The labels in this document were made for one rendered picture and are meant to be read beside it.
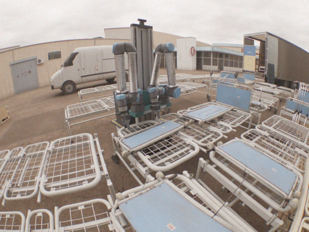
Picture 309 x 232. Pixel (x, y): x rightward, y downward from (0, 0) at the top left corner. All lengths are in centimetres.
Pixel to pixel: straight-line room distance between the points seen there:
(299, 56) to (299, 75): 168
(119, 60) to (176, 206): 142
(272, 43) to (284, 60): 190
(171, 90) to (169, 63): 36
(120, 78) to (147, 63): 57
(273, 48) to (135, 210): 1117
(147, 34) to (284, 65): 1134
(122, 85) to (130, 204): 127
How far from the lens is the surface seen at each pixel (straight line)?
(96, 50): 852
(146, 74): 205
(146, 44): 207
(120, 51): 157
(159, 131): 153
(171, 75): 185
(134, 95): 152
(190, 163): 194
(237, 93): 262
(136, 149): 127
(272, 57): 1109
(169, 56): 180
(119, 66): 160
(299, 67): 1480
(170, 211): 80
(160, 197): 85
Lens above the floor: 125
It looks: 22 degrees down
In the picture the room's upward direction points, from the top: 2 degrees counter-clockwise
